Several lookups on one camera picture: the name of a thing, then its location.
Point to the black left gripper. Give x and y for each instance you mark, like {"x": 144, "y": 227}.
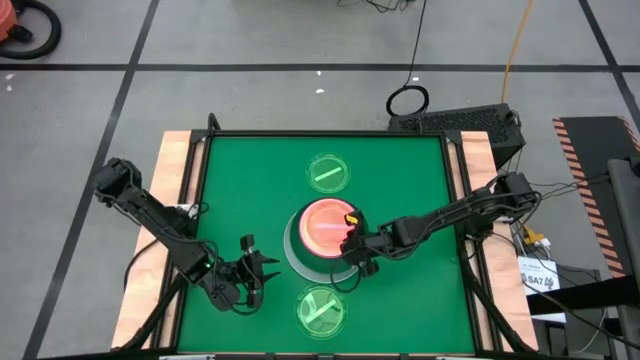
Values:
{"x": 232, "y": 282}

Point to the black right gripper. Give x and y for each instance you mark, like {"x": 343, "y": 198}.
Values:
{"x": 367, "y": 247}

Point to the dark green plastic plate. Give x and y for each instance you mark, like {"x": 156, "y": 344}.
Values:
{"x": 312, "y": 264}

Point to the magenta plastic plate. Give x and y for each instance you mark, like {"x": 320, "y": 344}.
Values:
{"x": 301, "y": 235}

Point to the clear green plastic plate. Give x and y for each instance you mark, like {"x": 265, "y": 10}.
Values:
{"x": 307, "y": 320}
{"x": 328, "y": 184}

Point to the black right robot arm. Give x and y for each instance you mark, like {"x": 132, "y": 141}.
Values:
{"x": 450, "y": 217}

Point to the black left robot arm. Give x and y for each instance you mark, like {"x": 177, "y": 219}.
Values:
{"x": 160, "y": 225}

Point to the large grey plastic plate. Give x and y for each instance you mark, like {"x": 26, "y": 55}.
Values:
{"x": 295, "y": 261}

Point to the green table mat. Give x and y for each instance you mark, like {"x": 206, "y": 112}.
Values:
{"x": 240, "y": 165}

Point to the black perforated computer case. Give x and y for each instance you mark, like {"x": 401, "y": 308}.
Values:
{"x": 465, "y": 122}

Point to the yellow plug connector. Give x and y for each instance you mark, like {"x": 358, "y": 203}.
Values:
{"x": 532, "y": 235}

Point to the white paper sign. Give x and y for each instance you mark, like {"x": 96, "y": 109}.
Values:
{"x": 535, "y": 267}

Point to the black metal beam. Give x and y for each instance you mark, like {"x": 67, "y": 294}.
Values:
{"x": 575, "y": 295}

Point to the black ramp with orange stripes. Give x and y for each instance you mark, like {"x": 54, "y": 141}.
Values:
{"x": 590, "y": 145}

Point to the orange vacuum cleaner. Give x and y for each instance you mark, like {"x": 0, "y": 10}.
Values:
{"x": 6, "y": 22}

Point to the black diagonal frame brace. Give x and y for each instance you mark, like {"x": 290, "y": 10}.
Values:
{"x": 151, "y": 315}
{"x": 495, "y": 315}

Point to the black table frame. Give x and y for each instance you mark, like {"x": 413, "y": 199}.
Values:
{"x": 325, "y": 133}

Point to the black curved frame bracket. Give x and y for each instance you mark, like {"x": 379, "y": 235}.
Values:
{"x": 213, "y": 125}

